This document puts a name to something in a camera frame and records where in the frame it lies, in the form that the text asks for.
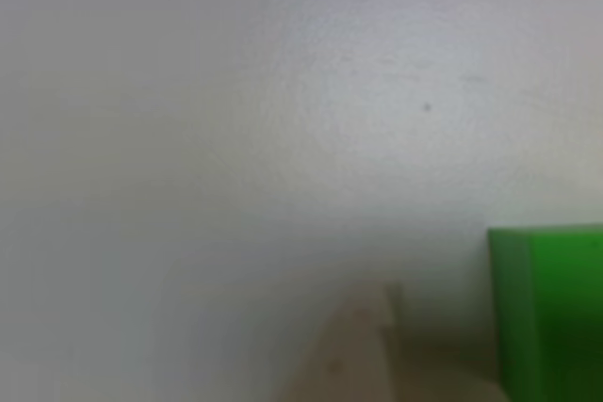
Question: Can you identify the green cube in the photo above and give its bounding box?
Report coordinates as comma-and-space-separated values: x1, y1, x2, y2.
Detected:
486, 222, 603, 402

